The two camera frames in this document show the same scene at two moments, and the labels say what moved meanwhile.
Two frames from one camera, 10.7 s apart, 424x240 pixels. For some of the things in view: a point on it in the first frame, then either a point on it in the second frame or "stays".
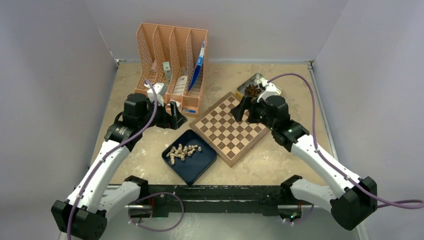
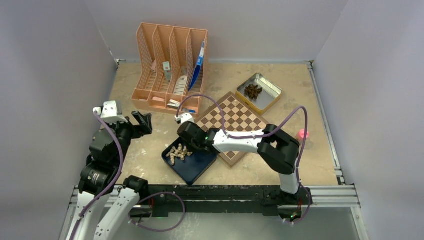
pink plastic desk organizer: (177, 57) stays
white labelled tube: (180, 86) stays
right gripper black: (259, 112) → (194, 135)
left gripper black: (173, 121) → (144, 127)
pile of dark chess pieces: (252, 90) stays
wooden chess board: (219, 129) stays
